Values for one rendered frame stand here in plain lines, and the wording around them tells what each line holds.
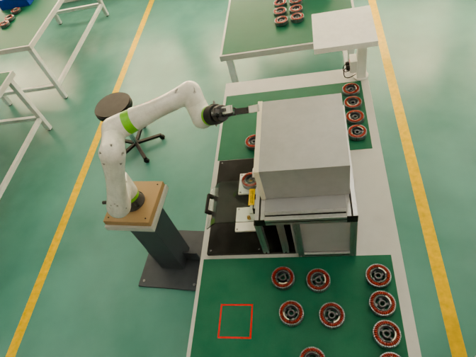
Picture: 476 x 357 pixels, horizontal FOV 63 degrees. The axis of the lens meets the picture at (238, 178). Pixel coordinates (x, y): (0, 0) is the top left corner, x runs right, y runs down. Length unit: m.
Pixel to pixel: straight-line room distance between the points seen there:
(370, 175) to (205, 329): 1.20
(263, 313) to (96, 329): 1.53
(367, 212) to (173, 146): 2.19
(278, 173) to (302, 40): 1.83
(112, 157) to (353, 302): 1.28
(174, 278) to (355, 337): 1.53
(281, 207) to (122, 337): 1.69
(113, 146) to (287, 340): 1.17
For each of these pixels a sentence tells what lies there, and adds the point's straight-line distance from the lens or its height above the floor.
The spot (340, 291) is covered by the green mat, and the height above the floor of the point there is 0.75.
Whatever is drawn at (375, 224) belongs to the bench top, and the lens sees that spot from 2.11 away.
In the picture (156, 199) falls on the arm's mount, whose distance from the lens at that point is 2.40.
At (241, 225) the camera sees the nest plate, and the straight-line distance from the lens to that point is 2.12.
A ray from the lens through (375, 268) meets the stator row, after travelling 1.97.
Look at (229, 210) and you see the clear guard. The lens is 1.85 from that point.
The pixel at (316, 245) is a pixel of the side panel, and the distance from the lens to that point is 1.94.
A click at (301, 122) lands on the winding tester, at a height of 1.32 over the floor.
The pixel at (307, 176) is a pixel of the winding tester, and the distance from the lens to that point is 1.64.
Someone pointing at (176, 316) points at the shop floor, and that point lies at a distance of 2.90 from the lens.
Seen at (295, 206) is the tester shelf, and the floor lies 1.11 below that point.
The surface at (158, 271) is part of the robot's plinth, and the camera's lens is 3.07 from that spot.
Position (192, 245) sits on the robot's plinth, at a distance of 3.07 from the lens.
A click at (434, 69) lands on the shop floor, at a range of 4.16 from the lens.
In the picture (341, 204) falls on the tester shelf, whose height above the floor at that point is 1.11.
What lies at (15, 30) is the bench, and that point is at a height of 0.75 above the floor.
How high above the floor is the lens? 2.57
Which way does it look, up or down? 51 degrees down
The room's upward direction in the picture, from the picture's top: 20 degrees counter-clockwise
